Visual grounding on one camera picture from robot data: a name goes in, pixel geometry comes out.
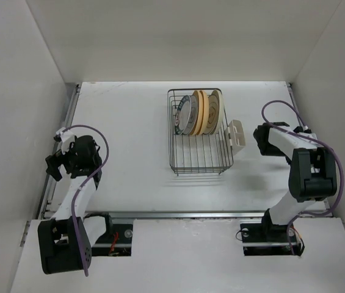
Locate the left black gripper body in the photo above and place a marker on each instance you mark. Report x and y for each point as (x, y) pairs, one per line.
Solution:
(68, 159)

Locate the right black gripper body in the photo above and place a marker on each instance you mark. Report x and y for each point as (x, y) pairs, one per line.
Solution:
(270, 149)

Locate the cream plate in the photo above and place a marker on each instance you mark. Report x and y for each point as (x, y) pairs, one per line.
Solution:
(219, 96)

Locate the orange plate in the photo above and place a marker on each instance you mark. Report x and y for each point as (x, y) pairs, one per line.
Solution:
(203, 112)
(197, 113)

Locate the white plate green lettered rim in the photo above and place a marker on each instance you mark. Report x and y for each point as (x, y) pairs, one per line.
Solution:
(186, 115)

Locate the white plate dark rim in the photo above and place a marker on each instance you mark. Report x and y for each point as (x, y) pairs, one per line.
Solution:
(213, 111)

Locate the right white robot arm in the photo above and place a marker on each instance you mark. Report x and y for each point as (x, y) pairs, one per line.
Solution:
(312, 173)

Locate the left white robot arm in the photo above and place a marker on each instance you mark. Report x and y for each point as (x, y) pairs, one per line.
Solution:
(66, 239)

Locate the white cutlery holder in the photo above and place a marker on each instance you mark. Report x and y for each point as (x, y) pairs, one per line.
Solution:
(235, 137)

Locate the wire dish rack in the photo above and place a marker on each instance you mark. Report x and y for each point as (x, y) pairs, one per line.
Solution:
(206, 153)

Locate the right side aluminium rail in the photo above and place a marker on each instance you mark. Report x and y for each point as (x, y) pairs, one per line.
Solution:
(293, 101)

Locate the aluminium front rail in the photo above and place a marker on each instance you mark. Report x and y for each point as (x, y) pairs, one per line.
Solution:
(180, 215)

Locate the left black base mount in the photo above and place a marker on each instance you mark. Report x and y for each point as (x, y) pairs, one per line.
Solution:
(116, 241)

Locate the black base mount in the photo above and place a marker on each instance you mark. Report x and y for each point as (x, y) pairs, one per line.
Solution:
(116, 241)
(260, 241)

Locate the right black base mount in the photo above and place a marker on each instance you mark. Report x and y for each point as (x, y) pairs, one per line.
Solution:
(260, 241)

